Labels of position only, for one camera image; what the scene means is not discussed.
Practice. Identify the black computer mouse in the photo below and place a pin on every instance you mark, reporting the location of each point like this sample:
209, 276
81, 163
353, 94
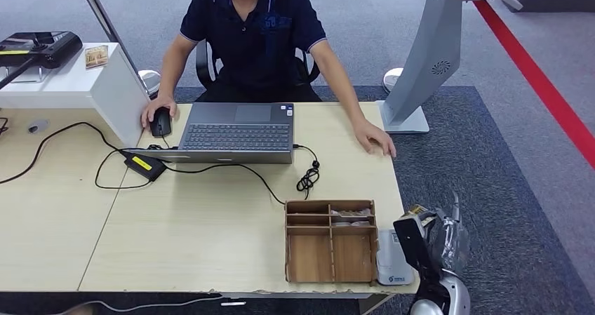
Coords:
161, 124

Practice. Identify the grey kiosk stand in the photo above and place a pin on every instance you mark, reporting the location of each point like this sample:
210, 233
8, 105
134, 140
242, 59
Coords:
427, 48

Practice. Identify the black office chair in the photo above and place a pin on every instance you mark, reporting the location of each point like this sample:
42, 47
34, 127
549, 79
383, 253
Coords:
204, 66

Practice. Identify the clear plastic film wrap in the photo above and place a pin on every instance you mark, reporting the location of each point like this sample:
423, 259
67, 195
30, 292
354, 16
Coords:
453, 245

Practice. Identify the person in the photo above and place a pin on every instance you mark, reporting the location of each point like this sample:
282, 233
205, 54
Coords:
255, 38

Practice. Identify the metal pole stand round base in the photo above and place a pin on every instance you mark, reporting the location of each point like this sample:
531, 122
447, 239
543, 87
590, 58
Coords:
149, 80

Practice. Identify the person's left hand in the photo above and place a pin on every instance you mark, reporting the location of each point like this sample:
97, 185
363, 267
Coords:
374, 136

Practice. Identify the pale room key card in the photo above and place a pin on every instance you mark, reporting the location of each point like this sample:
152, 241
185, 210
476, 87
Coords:
351, 222
351, 212

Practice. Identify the clear acrylic stand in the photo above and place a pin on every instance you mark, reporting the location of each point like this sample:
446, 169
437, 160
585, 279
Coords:
28, 77

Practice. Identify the white cabinet box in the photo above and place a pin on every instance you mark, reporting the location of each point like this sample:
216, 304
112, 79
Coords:
116, 94

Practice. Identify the black power adapter yellow label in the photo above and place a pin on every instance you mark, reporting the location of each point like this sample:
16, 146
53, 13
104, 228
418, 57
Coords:
144, 165

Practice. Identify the dark blue rug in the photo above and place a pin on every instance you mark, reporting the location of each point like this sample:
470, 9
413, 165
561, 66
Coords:
488, 173

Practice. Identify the white label strip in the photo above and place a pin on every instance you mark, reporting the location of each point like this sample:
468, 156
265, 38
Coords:
233, 303

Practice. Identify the person's right forearm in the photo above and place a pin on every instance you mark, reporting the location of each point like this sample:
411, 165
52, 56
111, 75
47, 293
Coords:
173, 76

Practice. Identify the brown picture card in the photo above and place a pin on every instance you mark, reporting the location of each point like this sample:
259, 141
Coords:
96, 57

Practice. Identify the white round stand base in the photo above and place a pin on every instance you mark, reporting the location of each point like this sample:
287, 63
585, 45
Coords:
392, 78

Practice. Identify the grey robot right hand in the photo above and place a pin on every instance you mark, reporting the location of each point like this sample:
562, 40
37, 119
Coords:
451, 248

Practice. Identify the wooden organizer box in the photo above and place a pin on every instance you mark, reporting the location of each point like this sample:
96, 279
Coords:
309, 257

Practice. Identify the white card reader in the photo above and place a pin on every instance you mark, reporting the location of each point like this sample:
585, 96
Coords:
392, 262

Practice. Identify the grey laptop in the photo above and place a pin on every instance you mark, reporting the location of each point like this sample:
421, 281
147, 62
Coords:
232, 136

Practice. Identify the person's right hand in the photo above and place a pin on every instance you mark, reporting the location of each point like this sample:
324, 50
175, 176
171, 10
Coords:
160, 101

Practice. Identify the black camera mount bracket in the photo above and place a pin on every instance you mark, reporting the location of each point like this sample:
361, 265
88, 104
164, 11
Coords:
411, 243

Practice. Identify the person's left forearm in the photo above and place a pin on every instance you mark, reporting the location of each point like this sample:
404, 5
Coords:
346, 92

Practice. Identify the black slanted bar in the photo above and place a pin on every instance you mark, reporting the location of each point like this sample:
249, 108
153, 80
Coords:
16, 73

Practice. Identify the black terminal device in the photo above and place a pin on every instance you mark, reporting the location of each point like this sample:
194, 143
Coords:
51, 48

